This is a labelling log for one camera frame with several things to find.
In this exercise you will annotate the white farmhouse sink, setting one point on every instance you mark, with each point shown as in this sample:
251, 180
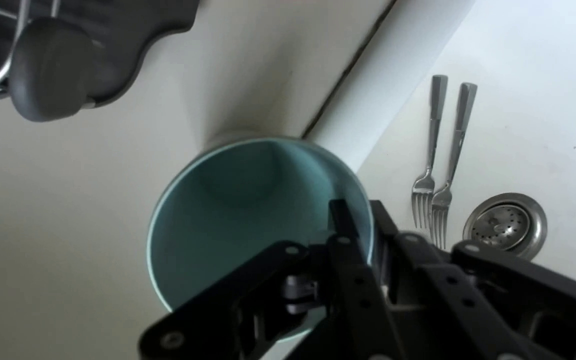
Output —
523, 131

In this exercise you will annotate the light blue cup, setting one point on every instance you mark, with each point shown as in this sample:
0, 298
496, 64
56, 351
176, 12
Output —
239, 199

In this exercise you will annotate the left silver fork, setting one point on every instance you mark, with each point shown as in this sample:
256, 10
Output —
422, 186

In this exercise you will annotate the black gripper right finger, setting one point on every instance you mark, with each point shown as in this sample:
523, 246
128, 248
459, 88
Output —
473, 302

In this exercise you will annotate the grey dish rack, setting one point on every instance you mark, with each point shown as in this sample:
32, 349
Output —
59, 57

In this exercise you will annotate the sink drain strainer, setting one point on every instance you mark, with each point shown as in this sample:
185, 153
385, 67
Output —
512, 222

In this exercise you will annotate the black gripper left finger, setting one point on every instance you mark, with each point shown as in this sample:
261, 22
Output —
246, 312

